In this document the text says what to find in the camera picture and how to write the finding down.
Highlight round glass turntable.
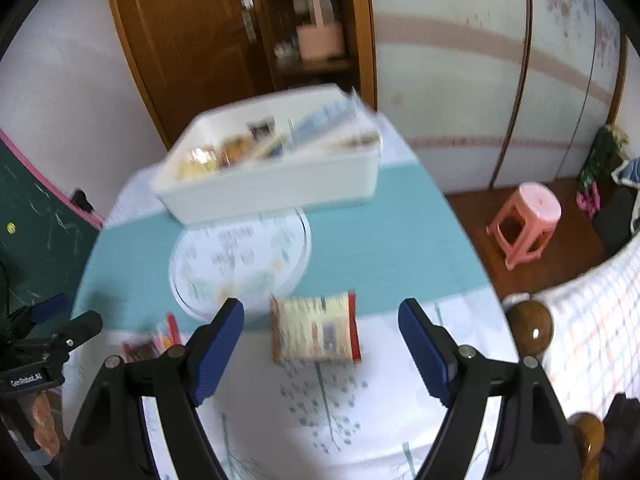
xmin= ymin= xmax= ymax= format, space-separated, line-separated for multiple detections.
xmin=167 ymin=206 xmax=312 ymax=322

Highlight small red packet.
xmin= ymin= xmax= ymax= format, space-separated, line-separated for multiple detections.
xmin=151 ymin=312 xmax=182 ymax=352

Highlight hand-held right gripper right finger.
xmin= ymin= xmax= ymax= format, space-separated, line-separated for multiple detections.
xmin=398 ymin=298 xmax=583 ymax=480

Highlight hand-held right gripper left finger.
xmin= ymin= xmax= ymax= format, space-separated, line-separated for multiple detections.
xmin=60 ymin=298 xmax=246 ymax=480

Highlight yellow bun packet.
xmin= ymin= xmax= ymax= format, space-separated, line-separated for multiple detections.
xmin=177 ymin=146 xmax=221 ymax=180

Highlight potted flowers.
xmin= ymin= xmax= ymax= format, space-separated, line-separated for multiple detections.
xmin=576 ymin=124 xmax=629 ymax=196

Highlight person's left hand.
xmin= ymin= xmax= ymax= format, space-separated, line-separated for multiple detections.
xmin=30 ymin=390 xmax=62 ymax=463

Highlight checkered bed blanket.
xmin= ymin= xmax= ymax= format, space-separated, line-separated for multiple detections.
xmin=501 ymin=240 xmax=640 ymax=480

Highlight beige red-edged snack packet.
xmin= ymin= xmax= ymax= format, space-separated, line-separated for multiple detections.
xmin=270 ymin=291 xmax=362 ymax=364

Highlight blue white pillow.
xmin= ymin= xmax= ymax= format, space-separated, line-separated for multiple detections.
xmin=611 ymin=156 xmax=640 ymax=235

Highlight white plastic bin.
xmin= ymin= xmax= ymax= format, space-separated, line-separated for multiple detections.
xmin=149 ymin=84 xmax=384 ymax=226

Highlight wooden door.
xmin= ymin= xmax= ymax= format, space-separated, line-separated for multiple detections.
xmin=102 ymin=0 xmax=275 ymax=150

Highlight metal door handle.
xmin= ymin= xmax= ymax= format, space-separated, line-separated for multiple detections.
xmin=240 ymin=0 xmax=259 ymax=44

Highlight pink toy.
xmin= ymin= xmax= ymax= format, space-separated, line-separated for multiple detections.
xmin=576 ymin=191 xmax=602 ymax=217

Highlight wooden bedpost knob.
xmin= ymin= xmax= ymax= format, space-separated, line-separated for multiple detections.
xmin=505 ymin=300 xmax=554 ymax=357
xmin=569 ymin=412 xmax=606 ymax=480

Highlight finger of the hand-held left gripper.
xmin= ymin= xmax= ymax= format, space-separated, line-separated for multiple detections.
xmin=7 ymin=293 xmax=74 ymax=333
xmin=27 ymin=310 xmax=104 ymax=358

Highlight pink plastic stool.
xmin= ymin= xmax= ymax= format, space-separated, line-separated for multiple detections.
xmin=486 ymin=182 xmax=563 ymax=272

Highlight grey blue printed packet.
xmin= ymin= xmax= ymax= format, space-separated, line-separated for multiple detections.
xmin=287 ymin=96 xmax=371 ymax=150

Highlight pale wardrobe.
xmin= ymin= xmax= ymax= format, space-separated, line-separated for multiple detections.
xmin=367 ymin=0 xmax=629 ymax=192

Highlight pink basket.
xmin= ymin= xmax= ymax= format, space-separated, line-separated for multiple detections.
xmin=294 ymin=0 xmax=347 ymax=64

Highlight green chalkboard pink frame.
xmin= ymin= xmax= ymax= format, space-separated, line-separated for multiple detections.
xmin=0 ymin=129 xmax=104 ymax=313

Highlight small dark brown packet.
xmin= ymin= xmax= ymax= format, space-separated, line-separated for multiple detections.
xmin=121 ymin=340 xmax=162 ymax=364

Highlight wooden shelf unit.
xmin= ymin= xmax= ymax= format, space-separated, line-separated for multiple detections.
xmin=247 ymin=0 xmax=378 ymax=112

